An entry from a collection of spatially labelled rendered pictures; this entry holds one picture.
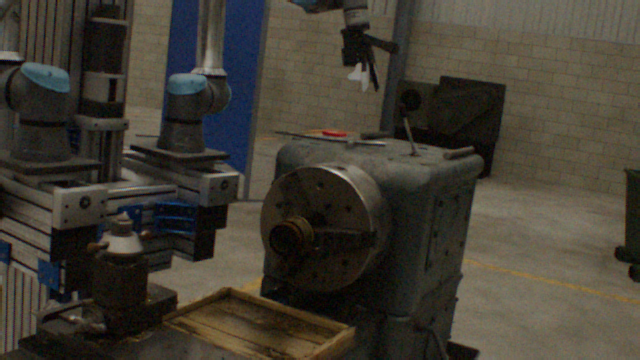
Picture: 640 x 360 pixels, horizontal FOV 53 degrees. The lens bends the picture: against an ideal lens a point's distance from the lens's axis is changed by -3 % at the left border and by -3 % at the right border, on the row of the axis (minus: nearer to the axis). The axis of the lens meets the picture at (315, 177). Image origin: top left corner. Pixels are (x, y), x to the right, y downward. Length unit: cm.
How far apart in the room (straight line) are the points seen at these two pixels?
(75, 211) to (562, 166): 1038
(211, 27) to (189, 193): 54
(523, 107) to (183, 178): 990
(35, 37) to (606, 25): 1030
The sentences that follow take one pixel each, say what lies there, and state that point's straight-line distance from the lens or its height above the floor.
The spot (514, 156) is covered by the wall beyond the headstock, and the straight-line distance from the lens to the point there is 1166.
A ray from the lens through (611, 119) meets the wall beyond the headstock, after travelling 1147.
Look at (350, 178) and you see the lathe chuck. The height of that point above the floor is 122.
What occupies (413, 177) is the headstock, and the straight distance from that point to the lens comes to 168.
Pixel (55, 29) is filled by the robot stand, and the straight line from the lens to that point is 198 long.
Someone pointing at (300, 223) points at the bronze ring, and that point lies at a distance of 152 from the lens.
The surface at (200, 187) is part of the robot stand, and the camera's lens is 196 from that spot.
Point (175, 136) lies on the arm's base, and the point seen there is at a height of 121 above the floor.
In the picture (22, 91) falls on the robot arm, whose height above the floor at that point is 133.
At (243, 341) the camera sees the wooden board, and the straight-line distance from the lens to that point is 145.
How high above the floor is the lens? 149
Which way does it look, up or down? 10 degrees down
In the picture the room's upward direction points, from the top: 7 degrees clockwise
